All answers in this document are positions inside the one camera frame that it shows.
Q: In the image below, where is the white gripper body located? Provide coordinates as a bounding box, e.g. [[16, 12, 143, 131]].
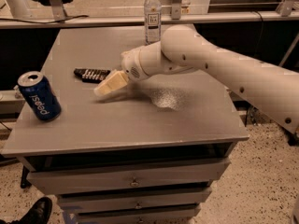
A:
[[121, 47, 150, 81]]

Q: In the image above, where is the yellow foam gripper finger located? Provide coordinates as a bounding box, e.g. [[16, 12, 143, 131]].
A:
[[93, 70, 129, 96]]

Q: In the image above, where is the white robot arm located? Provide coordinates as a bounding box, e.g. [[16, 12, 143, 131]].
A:
[[94, 25, 299, 134]]

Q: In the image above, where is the black rxbar chocolate bar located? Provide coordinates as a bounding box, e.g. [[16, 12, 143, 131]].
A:
[[74, 68, 110, 84]]

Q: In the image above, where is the metal railing bar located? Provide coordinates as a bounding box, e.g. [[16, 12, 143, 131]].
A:
[[0, 11, 281, 29]]

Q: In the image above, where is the clear plastic water bottle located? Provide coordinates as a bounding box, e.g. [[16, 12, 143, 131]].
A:
[[144, 0, 162, 45]]

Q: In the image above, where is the grey drawer cabinet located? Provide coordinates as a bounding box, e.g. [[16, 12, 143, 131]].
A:
[[3, 27, 248, 224]]

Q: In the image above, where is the blue pepsi can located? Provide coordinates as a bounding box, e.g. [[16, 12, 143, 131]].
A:
[[18, 71, 62, 121]]

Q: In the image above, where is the black leather shoe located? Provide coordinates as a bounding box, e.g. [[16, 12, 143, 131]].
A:
[[11, 197, 52, 224]]

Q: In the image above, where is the black cable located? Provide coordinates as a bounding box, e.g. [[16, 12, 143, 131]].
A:
[[0, 14, 90, 25]]

